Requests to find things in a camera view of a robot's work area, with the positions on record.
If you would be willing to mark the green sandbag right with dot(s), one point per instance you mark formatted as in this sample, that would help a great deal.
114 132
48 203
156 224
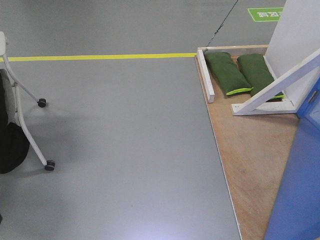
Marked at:
255 70

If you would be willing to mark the green sandbag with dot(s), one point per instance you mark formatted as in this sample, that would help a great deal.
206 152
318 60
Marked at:
227 73
255 70

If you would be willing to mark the white triangular support brace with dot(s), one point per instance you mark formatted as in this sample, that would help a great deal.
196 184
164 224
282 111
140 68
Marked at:
258 105

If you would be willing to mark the green sandbag left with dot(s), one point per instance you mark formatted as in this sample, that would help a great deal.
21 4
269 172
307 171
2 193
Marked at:
227 73

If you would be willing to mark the white wall panel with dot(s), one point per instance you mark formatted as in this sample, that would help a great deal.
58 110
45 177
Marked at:
296 35

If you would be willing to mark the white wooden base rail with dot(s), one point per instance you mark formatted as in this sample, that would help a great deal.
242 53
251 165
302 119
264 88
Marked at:
205 76

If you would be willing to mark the wooden base platform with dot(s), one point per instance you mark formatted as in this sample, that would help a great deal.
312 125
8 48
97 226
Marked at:
253 150

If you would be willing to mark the blue door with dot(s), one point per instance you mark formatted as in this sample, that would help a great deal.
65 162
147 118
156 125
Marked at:
296 211

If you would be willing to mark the seated person white shirt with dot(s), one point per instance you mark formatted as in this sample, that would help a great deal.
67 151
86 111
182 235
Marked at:
14 145

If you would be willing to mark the green floor sign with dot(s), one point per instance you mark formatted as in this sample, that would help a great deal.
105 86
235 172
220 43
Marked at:
265 14

